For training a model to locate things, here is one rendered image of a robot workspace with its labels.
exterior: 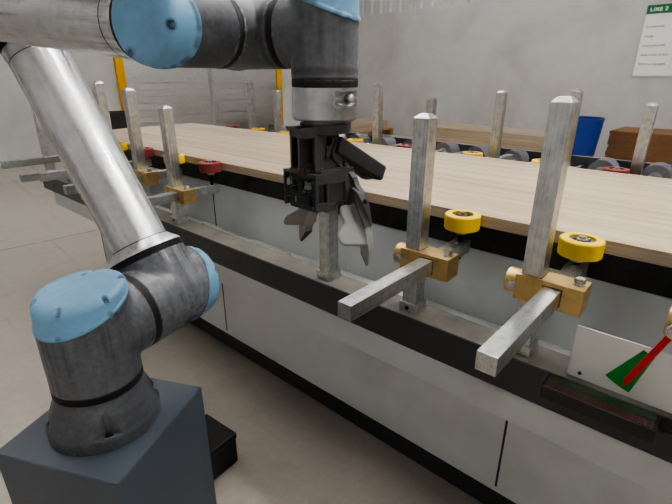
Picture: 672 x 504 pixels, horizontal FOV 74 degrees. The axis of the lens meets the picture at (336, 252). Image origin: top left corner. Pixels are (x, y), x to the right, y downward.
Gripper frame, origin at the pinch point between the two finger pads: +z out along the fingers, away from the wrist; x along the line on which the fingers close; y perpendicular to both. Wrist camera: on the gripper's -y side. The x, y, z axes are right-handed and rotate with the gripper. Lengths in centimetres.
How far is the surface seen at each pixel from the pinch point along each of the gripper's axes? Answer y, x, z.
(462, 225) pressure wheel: -39.5, -0.4, 4.7
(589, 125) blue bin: -580, -143, 31
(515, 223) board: -47.7, 7.8, 4.1
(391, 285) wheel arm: -13.3, 1.1, 10.0
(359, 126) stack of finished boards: -640, -584, 69
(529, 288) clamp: -29.4, 19.8, 9.6
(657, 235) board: -59, 32, 4
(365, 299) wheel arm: -5.6, 1.6, 9.9
